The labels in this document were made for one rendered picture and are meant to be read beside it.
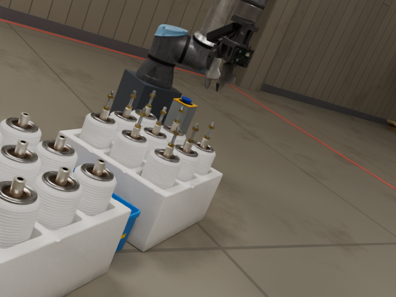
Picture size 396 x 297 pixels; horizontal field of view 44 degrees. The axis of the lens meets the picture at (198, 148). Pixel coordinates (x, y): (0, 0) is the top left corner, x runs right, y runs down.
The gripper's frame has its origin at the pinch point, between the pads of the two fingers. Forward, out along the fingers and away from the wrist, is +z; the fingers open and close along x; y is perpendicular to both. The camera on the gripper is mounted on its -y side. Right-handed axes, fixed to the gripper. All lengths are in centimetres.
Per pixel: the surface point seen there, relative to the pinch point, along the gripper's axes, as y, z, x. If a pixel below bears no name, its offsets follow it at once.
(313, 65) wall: -276, 4, 328
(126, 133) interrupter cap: -4.4, 21.2, -18.2
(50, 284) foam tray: 37, 40, -46
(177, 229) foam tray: 8.0, 44.3, 2.9
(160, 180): 11.1, 26.9, -12.0
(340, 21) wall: -277, -49, 336
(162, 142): -4.7, 22.2, -5.3
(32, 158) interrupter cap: 20, 21, -51
